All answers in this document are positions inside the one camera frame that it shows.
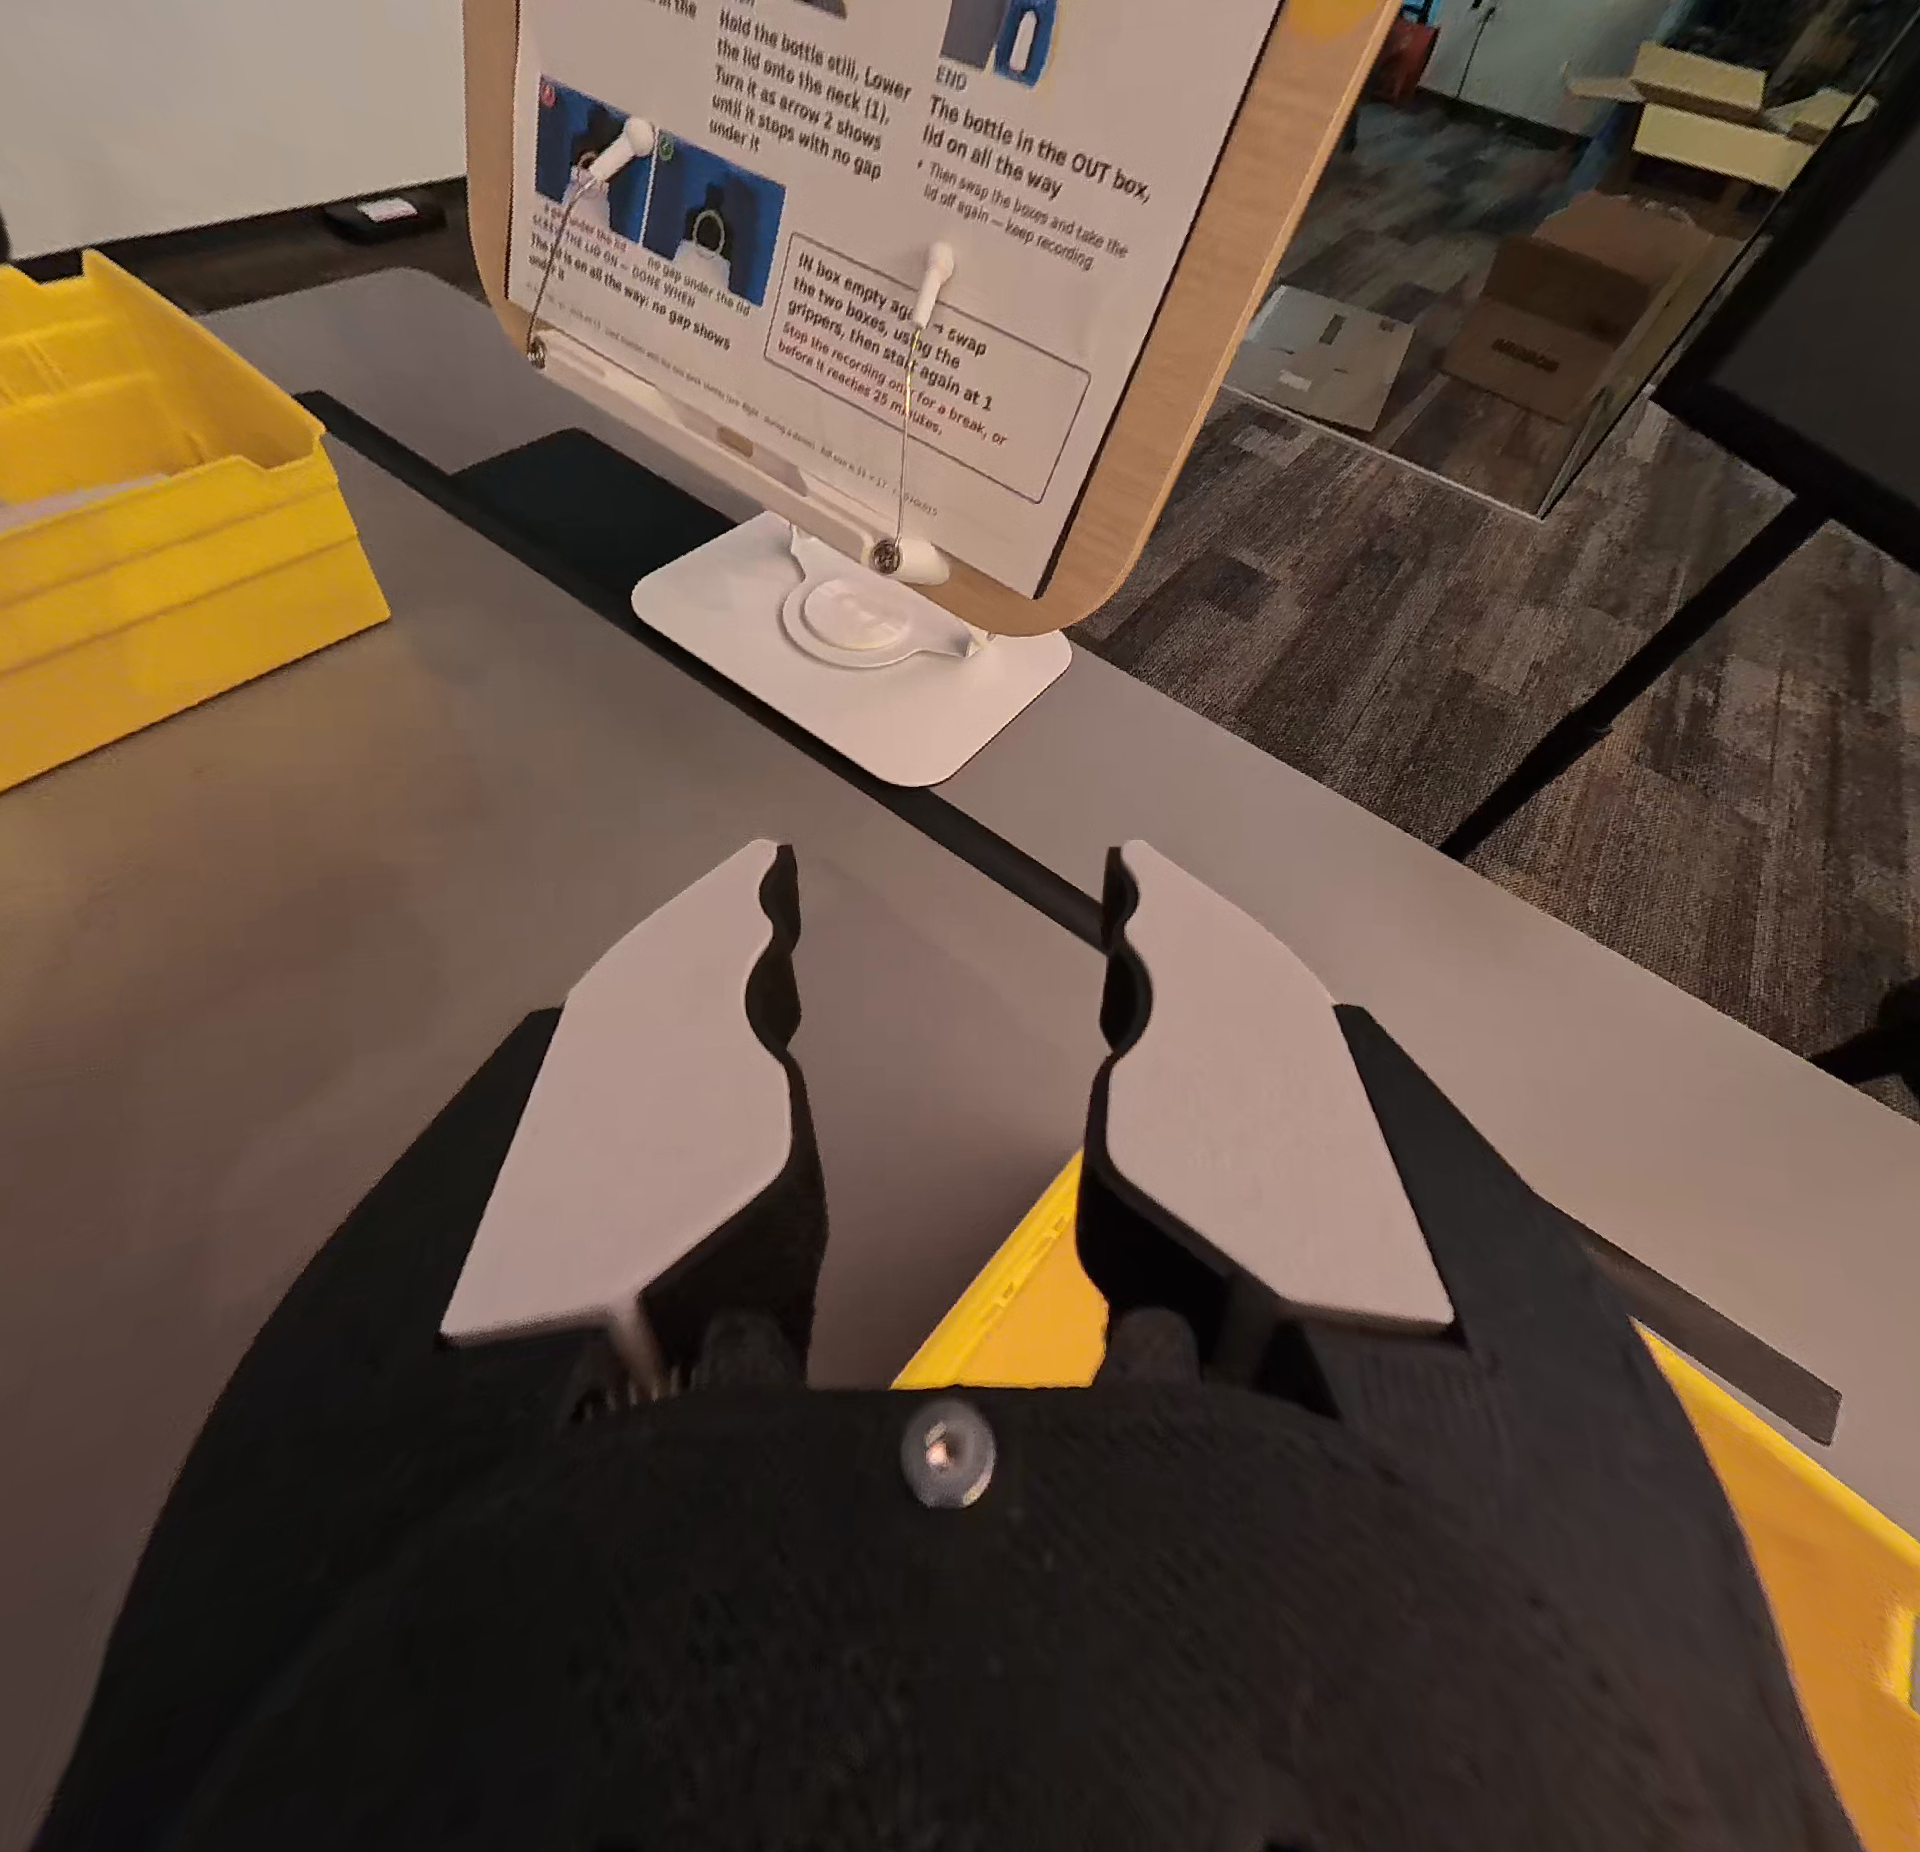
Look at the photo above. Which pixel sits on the open cardboard box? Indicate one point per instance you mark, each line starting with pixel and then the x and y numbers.
pixel 1727 114

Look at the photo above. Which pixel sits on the white floor board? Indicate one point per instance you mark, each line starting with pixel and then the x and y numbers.
pixel 1321 359

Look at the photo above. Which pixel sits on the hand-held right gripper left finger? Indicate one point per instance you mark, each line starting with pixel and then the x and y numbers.
pixel 646 1134

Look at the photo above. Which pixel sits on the wooden edged instruction board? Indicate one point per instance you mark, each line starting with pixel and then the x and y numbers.
pixel 900 233

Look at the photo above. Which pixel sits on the brown cardboard box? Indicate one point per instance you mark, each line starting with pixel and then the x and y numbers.
pixel 1561 308

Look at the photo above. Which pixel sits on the yellow plastic bin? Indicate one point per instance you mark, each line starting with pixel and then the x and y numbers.
pixel 150 563
pixel 1801 1613

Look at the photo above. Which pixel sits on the small black floor object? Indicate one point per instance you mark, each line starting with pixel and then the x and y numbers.
pixel 382 219

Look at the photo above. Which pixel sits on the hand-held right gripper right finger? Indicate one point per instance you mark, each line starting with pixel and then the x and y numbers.
pixel 1277 1134

